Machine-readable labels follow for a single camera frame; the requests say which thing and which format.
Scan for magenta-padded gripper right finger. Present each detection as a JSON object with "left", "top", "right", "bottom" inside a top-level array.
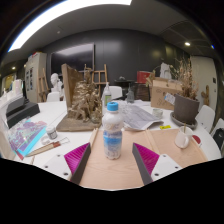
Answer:
[{"left": 131, "top": 142, "right": 184, "bottom": 186}]

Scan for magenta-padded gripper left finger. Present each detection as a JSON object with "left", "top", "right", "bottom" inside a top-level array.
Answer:
[{"left": 41, "top": 142, "right": 92, "bottom": 186}]

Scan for white blue-capped drink bottle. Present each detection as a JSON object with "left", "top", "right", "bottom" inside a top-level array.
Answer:
[{"left": 101, "top": 101, "right": 125, "bottom": 160}]

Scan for pale wooden drawing board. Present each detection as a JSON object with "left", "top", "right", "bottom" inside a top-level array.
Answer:
[
  {"left": 146, "top": 128, "right": 209, "bottom": 168},
  {"left": 79, "top": 129, "right": 158, "bottom": 191}
]

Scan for small silver-lidded paint jar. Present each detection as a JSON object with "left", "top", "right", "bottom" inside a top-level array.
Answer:
[{"left": 45, "top": 125, "right": 59, "bottom": 140}]

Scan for white mug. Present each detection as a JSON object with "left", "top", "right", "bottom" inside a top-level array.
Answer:
[{"left": 174, "top": 125, "right": 195, "bottom": 150}]

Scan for printed grey paper sheet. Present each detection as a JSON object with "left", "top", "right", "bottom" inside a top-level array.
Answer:
[{"left": 119, "top": 101, "right": 165, "bottom": 132}]

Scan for small clear glass jar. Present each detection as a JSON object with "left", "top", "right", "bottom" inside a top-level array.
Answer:
[{"left": 152, "top": 107, "right": 164, "bottom": 120}]

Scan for bronze relief sculpture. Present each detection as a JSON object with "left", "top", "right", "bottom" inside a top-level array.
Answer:
[{"left": 55, "top": 63, "right": 104, "bottom": 133}]

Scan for flat round red coaster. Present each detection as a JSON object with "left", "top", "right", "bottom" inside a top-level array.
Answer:
[{"left": 192, "top": 134, "right": 203, "bottom": 148}]

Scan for dark round plant saucer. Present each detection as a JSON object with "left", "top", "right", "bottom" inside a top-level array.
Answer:
[{"left": 169, "top": 111, "right": 199, "bottom": 131}]

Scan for colourful painted canvas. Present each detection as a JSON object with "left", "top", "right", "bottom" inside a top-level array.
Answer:
[{"left": 7, "top": 118, "right": 48, "bottom": 158}]

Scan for grey pot with dried plant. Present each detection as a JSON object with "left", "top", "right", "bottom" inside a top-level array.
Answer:
[{"left": 169, "top": 58, "right": 201, "bottom": 126}]

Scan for dark spray bottle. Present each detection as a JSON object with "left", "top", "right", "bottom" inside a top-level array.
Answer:
[{"left": 125, "top": 83, "right": 135, "bottom": 104}]

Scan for cardboard box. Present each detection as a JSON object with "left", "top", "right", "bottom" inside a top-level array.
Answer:
[{"left": 146, "top": 76, "right": 184, "bottom": 111}]

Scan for clear green-labelled spray bottle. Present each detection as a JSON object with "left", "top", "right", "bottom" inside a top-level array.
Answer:
[{"left": 102, "top": 82, "right": 113, "bottom": 108}]

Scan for black flat case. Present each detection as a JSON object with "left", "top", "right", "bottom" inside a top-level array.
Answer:
[{"left": 5, "top": 96, "right": 41, "bottom": 129}]

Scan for black backpack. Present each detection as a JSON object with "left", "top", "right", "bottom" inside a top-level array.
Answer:
[{"left": 212, "top": 128, "right": 224, "bottom": 151}]

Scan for white plaster bust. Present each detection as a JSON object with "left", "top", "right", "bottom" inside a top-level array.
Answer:
[{"left": 49, "top": 73, "right": 65, "bottom": 98}]

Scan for wooden easel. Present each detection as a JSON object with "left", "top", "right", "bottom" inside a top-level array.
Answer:
[
  {"left": 37, "top": 68, "right": 50, "bottom": 103},
  {"left": 83, "top": 63, "right": 109, "bottom": 98}
]

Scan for red box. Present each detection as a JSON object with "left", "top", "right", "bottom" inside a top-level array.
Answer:
[{"left": 136, "top": 70, "right": 153, "bottom": 84}]

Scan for brown wooden figure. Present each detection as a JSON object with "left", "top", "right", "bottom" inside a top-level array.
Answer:
[{"left": 200, "top": 84, "right": 211, "bottom": 107}]

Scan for beige cabinet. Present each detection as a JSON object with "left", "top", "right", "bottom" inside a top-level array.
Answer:
[{"left": 23, "top": 52, "right": 48, "bottom": 104}]

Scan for round ceiling spotlights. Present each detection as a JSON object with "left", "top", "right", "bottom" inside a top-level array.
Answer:
[{"left": 184, "top": 41, "right": 216, "bottom": 50}]

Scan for ceiling light panel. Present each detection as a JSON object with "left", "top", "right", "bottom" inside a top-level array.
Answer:
[{"left": 8, "top": 0, "right": 133, "bottom": 53}]

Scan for wooden-handled wire tool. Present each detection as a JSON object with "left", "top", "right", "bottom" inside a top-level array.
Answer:
[{"left": 25, "top": 137, "right": 71, "bottom": 158}]

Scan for black wall screen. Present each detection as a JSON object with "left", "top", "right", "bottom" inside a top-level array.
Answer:
[{"left": 49, "top": 43, "right": 96, "bottom": 74}]

